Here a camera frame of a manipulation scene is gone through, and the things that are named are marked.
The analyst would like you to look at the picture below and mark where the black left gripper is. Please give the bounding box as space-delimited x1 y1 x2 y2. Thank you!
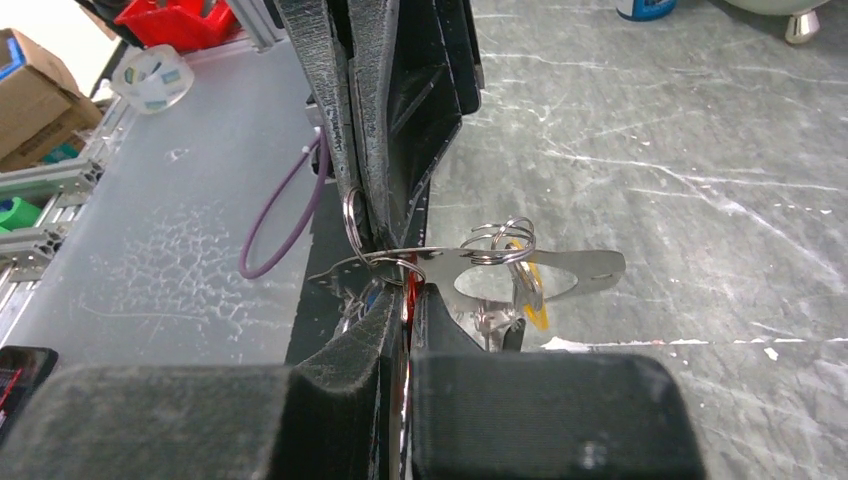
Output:
276 0 483 248

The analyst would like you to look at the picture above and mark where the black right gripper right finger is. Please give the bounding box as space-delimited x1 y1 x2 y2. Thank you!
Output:
410 285 707 479

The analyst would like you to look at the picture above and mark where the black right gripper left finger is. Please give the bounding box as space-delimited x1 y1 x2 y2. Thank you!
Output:
1 287 405 479

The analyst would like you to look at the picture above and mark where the black key fob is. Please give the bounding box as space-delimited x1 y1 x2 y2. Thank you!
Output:
501 318 527 352

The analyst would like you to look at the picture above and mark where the blue key tag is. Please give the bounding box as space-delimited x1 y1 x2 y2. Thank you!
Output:
358 288 382 317

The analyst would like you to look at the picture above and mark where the red key tag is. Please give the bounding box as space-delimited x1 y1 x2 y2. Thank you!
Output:
405 253 426 329

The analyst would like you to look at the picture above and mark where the red plastic bin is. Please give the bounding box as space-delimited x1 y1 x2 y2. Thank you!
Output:
115 0 236 53

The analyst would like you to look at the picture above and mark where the clear tape roll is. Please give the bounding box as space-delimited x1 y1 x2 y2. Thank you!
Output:
110 44 195 115

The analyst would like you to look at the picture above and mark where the small blue white jar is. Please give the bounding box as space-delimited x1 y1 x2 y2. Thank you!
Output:
615 0 677 22

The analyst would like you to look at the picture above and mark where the cardboard box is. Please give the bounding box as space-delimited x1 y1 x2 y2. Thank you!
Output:
1 28 103 173

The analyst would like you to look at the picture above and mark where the green plastic object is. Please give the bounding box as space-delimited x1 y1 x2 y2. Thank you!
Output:
0 197 42 233

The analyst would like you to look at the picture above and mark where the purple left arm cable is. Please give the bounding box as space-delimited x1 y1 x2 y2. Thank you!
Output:
238 129 333 281

